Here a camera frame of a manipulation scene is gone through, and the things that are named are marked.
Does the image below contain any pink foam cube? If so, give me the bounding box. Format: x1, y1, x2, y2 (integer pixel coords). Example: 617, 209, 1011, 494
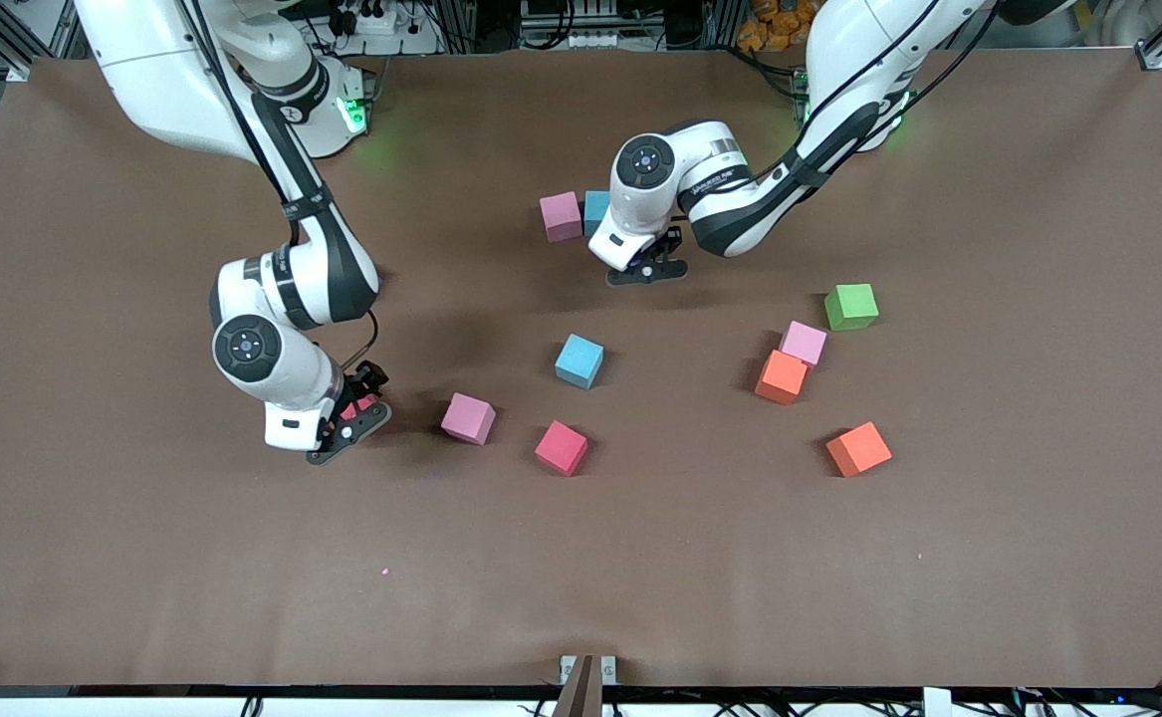
440, 392, 497, 446
539, 191, 584, 244
779, 320, 828, 369

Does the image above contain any orange foam cube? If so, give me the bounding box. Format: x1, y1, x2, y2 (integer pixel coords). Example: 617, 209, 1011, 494
825, 421, 893, 478
754, 350, 809, 405

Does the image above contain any green foam cube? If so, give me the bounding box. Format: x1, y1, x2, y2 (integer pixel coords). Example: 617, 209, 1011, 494
823, 283, 880, 332

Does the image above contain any silver equipment box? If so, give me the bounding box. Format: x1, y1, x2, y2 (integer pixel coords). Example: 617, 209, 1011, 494
521, 0, 641, 51

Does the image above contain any orange snack bag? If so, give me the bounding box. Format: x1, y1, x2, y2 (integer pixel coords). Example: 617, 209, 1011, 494
737, 0, 820, 53

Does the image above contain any white power strip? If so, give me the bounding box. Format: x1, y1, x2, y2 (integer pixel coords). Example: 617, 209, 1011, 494
327, 0, 442, 56

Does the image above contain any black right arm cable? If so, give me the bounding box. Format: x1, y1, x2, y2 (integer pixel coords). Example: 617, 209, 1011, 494
347, 309, 382, 374

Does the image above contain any small metal bracket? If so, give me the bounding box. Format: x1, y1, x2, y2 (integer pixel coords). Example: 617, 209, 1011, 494
560, 654, 618, 686

